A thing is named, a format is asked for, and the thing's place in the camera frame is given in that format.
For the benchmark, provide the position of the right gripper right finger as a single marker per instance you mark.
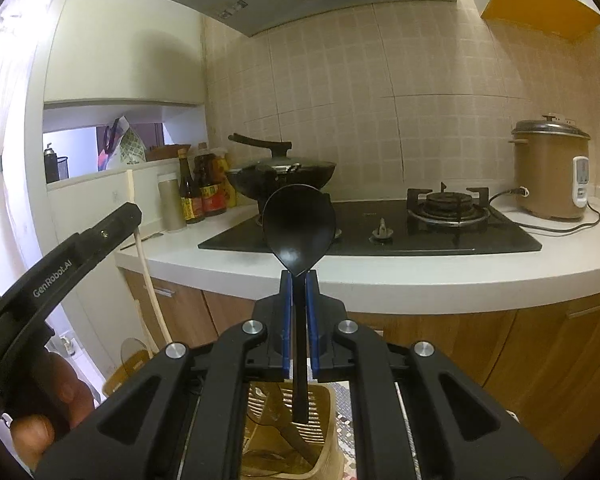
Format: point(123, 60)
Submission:
point(341, 349)

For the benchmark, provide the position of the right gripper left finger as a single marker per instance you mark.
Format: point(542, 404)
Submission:
point(259, 348)

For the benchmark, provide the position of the black plastic spoon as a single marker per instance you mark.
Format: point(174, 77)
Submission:
point(299, 226)

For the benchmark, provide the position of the wooden chopstick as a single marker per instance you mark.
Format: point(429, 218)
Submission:
point(145, 270)

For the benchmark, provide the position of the left hand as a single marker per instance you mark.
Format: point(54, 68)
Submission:
point(59, 391)

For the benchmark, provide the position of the striped woven table mat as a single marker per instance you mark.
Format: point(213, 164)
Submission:
point(344, 428)

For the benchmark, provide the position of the beige plastic utensil basket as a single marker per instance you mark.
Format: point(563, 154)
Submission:
point(276, 447)

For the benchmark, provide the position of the red label sauce bottle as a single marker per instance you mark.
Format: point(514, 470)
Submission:
point(213, 200)

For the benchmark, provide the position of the black wok with lid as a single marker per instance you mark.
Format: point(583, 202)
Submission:
point(262, 177)

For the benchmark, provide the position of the black gas stove top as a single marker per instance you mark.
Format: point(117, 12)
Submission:
point(425, 223)

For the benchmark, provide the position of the dark soy sauce bottle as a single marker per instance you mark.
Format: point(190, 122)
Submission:
point(191, 201)

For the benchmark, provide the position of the brown rice cooker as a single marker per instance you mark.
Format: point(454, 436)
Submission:
point(552, 165)

